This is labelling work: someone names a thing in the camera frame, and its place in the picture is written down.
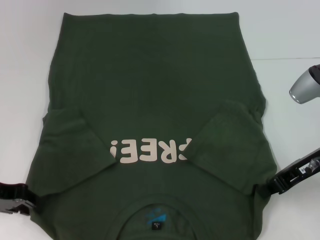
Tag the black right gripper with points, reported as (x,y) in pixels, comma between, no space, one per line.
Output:
(297,172)

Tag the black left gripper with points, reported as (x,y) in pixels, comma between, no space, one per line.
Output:
(11,197)

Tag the dark green printed t-shirt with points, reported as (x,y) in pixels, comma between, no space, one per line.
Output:
(155,75)

